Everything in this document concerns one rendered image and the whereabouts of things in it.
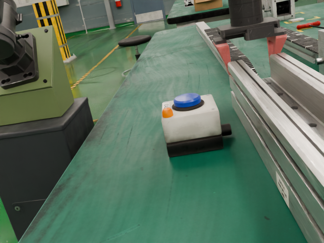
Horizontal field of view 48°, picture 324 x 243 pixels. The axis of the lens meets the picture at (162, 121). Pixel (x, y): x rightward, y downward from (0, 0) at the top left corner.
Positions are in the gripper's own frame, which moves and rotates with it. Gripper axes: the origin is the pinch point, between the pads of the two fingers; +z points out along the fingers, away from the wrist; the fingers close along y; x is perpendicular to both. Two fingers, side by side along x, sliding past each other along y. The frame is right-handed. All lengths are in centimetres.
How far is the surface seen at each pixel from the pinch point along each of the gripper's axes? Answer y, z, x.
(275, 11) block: 28, 0, 88
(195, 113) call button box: -11.9, -1.4, -21.1
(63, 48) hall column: -224, 57, 591
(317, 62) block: 11.7, -0.1, -1.8
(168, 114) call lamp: -15.6, -1.9, -21.2
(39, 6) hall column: -243, -22, 587
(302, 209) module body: -4.4, 1.6, -41.1
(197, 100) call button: -11.4, -2.4, -18.8
